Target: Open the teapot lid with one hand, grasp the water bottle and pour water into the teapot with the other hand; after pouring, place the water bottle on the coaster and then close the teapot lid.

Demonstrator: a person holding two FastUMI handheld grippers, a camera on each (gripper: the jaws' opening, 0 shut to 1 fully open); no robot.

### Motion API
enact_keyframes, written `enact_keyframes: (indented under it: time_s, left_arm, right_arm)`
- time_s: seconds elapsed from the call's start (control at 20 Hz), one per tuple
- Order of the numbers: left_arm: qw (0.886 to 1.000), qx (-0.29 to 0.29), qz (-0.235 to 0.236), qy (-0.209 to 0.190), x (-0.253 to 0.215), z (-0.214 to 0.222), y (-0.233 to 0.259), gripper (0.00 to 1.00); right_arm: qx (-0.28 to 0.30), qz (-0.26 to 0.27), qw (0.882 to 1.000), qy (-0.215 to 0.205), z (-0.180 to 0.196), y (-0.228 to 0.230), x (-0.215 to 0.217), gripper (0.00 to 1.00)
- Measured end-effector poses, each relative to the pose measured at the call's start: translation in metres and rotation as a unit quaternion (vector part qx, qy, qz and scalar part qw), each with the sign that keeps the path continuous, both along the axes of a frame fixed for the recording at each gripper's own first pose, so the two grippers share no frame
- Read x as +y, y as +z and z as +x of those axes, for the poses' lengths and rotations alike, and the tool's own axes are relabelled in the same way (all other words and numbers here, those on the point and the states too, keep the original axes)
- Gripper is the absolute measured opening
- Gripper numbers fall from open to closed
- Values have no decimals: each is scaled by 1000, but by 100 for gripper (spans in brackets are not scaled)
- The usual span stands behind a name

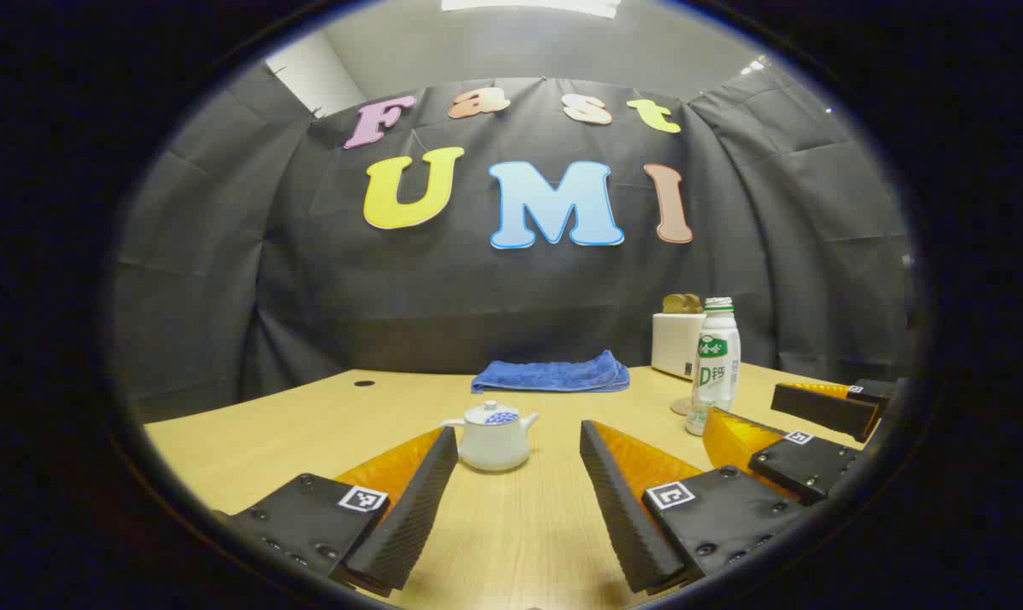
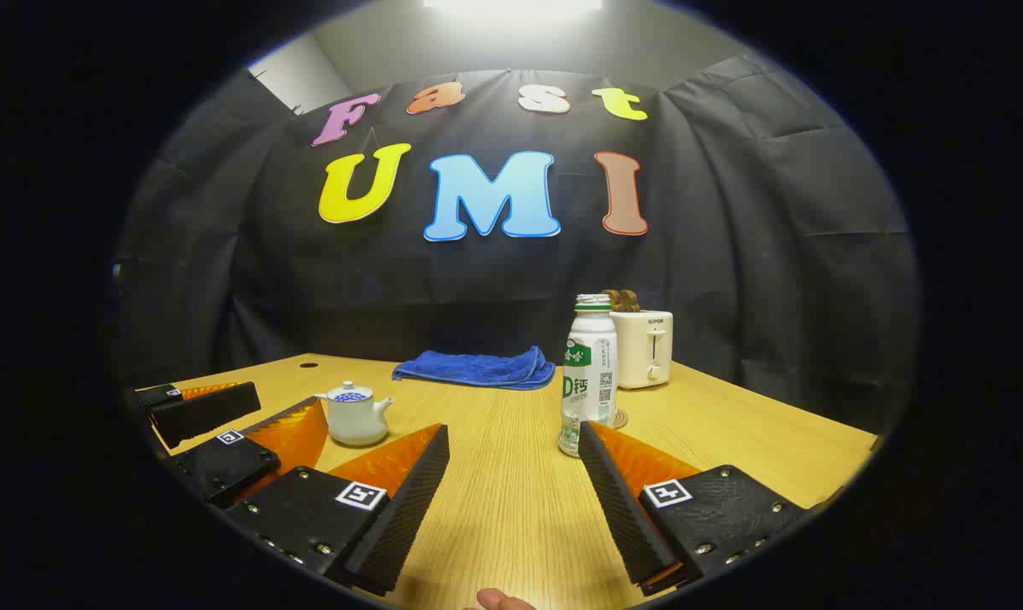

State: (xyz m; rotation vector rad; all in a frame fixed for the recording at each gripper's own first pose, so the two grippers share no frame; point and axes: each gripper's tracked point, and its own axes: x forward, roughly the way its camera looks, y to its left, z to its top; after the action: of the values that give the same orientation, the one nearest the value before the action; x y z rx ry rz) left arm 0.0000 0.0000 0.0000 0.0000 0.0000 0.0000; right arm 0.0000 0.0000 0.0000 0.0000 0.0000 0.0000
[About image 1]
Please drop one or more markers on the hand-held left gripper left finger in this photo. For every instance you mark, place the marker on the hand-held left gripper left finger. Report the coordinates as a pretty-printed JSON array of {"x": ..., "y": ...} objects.
[{"x": 418, "y": 517}]

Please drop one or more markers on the black backdrop cloth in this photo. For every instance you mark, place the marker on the black backdrop cloth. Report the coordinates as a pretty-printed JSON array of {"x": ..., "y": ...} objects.
[{"x": 443, "y": 288}]

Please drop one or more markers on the brown bread slice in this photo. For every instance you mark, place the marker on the brown bread slice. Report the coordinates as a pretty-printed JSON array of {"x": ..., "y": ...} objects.
[
  {"x": 674, "y": 303},
  {"x": 696, "y": 303}
]

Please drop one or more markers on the blue towel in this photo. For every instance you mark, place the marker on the blue towel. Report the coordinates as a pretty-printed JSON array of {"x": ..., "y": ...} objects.
[{"x": 553, "y": 374}]

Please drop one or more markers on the white blue-patterned teacup lid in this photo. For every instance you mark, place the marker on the white blue-patterned teacup lid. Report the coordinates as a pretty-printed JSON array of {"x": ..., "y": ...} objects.
[{"x": 492, "y": 414}]

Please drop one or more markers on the white teacup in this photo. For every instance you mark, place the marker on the white teacup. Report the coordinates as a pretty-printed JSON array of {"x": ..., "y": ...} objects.
[{"x": 494, "y": 449}]

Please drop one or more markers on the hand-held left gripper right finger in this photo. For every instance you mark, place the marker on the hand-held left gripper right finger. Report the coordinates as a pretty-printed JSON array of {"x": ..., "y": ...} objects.
[{"x": 617, "y": 517}]

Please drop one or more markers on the white toaster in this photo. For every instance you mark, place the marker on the white toaster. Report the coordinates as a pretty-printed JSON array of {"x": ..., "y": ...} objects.
[{"x": 674, "y": 343}]

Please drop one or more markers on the round wooden coaster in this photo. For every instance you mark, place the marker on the round wooden coaster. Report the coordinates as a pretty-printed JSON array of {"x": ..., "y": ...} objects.
[{"x": 679, "y": 407}]

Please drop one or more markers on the small ceiling light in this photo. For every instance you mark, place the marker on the small ceiling light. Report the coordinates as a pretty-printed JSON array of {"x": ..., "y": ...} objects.
[{"x": 754, "y": 63}]

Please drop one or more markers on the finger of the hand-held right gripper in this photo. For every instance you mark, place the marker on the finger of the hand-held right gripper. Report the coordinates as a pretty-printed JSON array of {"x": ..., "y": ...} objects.
[
  {"x": 825, "y": 411},
  {"x": 803, "y": 464}
]

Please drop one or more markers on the white water bottle green label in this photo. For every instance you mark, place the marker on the white water bottle green label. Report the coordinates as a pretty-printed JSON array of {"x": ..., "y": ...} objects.
[{"x": 714, "y": 373}]

